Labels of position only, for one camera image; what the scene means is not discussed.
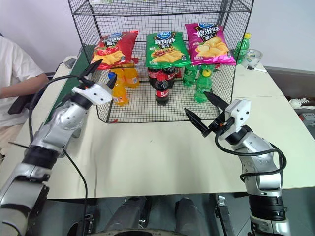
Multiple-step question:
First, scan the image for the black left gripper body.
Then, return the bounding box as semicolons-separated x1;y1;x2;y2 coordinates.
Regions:
77;75;94;89

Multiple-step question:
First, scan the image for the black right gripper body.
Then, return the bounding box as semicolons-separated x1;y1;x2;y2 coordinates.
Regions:
208;111;235;136

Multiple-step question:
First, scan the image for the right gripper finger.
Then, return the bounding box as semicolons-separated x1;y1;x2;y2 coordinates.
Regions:
184;107;212;138
203;91;231;114

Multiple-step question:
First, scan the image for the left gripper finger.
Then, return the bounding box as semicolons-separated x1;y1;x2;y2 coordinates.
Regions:
107;74;118;91
82;59;103;79

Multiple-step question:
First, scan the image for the green conveyor belt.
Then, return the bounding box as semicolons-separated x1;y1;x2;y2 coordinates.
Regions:
53;46;99;86

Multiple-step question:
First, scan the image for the orange soda bottle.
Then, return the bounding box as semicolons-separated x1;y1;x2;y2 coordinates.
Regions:
108;71;129;107
113;68;126;84
124;66;140;88

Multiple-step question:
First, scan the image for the green soda bottle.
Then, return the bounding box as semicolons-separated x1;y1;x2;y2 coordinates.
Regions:
193;68;213;104
233;33;252;65
182;64;199;87

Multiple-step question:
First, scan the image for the red potato chip bag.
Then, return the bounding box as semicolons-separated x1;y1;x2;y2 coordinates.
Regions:
90;30;139;71

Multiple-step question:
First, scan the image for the cola bottle red label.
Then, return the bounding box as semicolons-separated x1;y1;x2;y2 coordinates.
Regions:
154;74;170;107
148;66;160;87
162;66;177;89

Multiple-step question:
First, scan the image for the white marker pen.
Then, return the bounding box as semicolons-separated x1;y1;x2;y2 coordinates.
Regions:
246;65;268;74

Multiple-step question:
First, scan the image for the purple potato chip bag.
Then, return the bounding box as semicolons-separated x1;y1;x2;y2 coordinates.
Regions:
184;22;237;66

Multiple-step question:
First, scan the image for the clear plastic bowl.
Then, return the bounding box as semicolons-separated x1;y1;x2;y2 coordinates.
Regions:
240;48;263;69

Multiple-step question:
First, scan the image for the green potato chip bag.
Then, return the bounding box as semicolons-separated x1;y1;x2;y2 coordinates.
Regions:
145;31;191;68

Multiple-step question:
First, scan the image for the black chair armrest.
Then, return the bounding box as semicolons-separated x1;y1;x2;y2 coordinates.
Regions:
7;94;34;116

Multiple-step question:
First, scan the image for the person in white shirt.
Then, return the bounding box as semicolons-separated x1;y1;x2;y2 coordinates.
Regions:
0;31;45;157

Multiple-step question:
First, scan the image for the white sneaker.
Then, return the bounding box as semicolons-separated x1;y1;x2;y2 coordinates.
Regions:
288;97;315;110

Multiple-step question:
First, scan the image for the grey box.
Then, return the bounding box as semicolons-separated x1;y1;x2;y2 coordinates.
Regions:
299;112;315;125

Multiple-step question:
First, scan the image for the dark rounded grey shape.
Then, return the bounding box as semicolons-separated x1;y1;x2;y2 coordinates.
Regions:
174;197;206;236
104;196;152;233

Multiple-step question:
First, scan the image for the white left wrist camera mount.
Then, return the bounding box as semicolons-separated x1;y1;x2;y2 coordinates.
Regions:
71;82;113;105

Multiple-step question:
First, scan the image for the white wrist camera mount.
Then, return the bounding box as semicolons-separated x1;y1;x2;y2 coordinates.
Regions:
218;99;252;142
71;82;113;105

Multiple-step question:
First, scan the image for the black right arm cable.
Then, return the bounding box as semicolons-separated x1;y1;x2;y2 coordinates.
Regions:
215;131;288;183

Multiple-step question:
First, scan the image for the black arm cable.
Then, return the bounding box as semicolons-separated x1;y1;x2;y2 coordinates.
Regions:
215;131;288;183
28;74;86;144

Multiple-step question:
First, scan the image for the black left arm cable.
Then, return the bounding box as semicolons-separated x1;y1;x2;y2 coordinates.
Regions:
28;74;86;144

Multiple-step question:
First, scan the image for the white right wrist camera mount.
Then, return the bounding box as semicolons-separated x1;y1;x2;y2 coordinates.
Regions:
218;99;252;142

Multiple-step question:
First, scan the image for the black wire mesh rack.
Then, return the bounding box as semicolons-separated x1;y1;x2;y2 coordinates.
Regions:
67;0;254;124

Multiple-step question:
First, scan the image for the black table bracket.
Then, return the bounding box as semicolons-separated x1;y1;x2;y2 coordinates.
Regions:
214;195;236;236

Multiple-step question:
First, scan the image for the thin black cable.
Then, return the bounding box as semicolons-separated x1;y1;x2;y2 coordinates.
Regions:
63;149;89;222

